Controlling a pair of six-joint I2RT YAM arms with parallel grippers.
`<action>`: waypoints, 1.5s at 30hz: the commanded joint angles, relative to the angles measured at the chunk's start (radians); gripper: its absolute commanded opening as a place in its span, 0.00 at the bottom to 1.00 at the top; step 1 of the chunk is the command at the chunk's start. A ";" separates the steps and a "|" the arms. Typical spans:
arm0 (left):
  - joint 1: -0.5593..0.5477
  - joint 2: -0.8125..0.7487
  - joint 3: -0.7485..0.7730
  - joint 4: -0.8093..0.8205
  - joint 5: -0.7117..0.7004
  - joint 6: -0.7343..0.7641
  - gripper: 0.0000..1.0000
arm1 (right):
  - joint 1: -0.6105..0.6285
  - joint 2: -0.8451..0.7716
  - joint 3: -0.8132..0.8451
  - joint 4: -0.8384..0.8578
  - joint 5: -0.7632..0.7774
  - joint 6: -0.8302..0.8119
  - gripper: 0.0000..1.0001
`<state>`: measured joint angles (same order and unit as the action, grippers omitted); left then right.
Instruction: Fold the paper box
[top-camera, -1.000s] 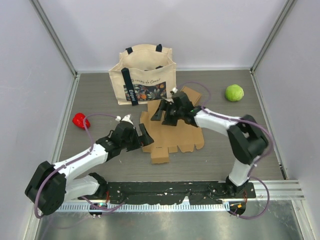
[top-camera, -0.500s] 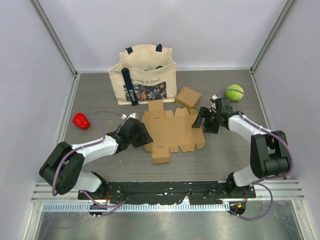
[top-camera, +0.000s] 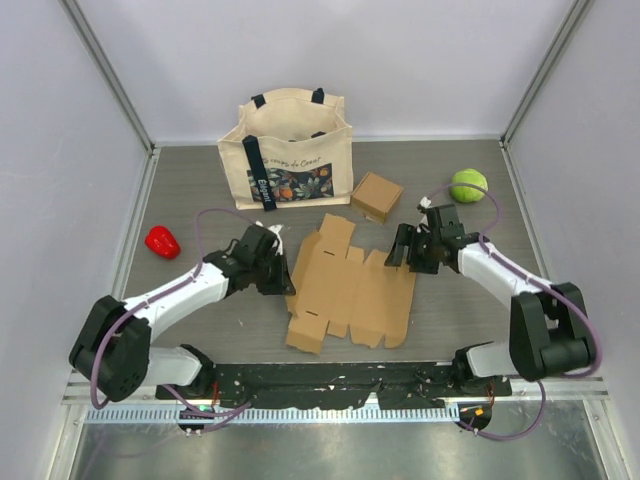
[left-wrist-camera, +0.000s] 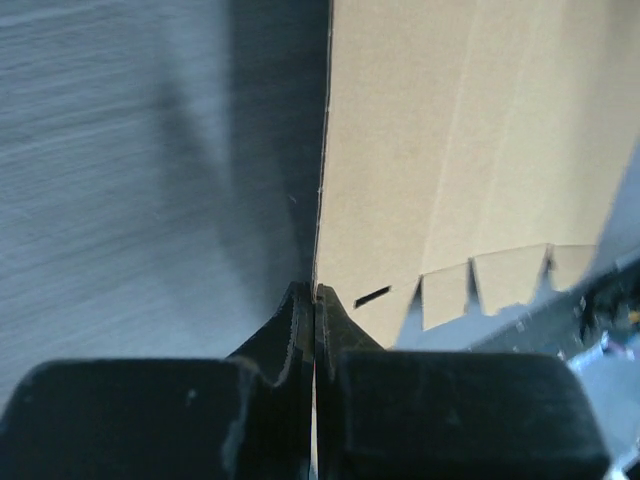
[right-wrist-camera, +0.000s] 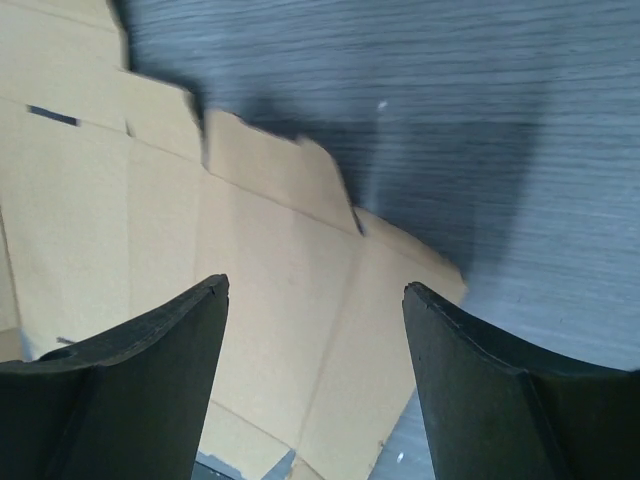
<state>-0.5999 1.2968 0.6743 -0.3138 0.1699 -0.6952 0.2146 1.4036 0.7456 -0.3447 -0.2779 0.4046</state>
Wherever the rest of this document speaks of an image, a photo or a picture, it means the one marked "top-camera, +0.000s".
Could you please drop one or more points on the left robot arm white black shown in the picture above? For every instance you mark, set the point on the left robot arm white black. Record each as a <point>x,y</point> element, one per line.
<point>115,349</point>

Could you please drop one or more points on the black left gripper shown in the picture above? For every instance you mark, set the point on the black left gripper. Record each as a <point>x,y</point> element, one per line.
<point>283,283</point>

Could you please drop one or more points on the spare brown cardboard box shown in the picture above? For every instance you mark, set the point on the spare brown cardboard box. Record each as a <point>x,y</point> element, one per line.
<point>342,291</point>

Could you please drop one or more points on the green cabbage ball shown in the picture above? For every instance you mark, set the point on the green cabbage ball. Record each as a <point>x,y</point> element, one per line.
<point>468,186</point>

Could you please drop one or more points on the slotted cable duct strip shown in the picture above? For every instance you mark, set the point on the slotted cable duct strip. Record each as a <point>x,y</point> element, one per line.
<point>175,414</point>

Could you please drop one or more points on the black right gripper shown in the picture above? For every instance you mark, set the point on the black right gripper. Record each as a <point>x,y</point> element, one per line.
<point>406,235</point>

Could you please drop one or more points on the beige canvas tote bag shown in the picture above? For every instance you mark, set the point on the beige canvas tote bag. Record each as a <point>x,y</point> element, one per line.
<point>291,148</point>

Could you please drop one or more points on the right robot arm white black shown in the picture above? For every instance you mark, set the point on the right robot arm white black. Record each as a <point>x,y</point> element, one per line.
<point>548,330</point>

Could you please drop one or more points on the red bell pepper toy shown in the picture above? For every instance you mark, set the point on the red bell pepper toy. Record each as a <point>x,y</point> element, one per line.
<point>162,242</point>

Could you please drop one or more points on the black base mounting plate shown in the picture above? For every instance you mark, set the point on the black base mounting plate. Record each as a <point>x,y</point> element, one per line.
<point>338,386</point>

